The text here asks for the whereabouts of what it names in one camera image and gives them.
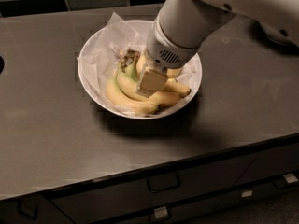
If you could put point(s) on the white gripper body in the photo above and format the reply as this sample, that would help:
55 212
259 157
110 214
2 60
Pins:
164 50

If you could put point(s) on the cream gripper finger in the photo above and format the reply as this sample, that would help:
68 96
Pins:
151 79

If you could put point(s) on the yellow banana bunch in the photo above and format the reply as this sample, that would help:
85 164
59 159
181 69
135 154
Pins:
121 87

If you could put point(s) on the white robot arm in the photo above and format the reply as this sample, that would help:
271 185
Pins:
181 26

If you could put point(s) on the white bowl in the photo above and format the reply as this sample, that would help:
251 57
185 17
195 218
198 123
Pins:
93 53

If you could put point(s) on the dark lower drawer front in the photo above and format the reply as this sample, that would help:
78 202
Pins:
175 212

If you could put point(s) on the dark drawer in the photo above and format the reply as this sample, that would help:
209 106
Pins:
175 212
272 162
127 194

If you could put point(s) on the dark right drawer front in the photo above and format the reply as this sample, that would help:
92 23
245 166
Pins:
272 162

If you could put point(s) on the dark upper drawer front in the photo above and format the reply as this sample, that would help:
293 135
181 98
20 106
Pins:
127 194

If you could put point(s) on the dark left cabinet front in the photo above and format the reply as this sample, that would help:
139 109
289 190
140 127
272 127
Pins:
31 210

